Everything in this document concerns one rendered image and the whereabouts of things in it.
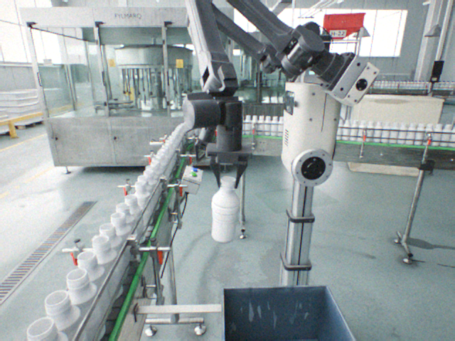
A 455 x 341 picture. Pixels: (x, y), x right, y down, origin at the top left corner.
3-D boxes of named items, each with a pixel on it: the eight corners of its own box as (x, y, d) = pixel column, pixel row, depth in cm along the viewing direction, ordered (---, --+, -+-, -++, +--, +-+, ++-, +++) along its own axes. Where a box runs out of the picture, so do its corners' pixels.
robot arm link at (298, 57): (329, 48, 81) (317, 61, 85) (301, 28, 79) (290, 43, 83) (325, 67, 76) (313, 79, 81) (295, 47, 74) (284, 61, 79)
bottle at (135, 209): (142, 246, 90) (136, 201, 84) (124, 246, 90) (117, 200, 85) (148, 236, 96) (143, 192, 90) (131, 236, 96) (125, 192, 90)
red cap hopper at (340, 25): (311, 134, 718) (323, 13, 624) (311, 129, 784) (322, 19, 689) (349, 136, 694) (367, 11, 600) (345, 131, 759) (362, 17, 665)
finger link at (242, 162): (246, 194, 63) (248, 155, 60) (215, 192, 64) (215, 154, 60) (244, 182, 70) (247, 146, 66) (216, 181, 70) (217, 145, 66)
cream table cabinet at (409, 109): (411, 165, 482) (427, 96, 442) (424, 177, 426) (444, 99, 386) (345, 160, 511) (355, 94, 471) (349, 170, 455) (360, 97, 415)
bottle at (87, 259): (89, 305, 67) (76, 248, 62) (114, 302, 68) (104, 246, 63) (81, 325, 62) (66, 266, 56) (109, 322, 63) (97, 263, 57)
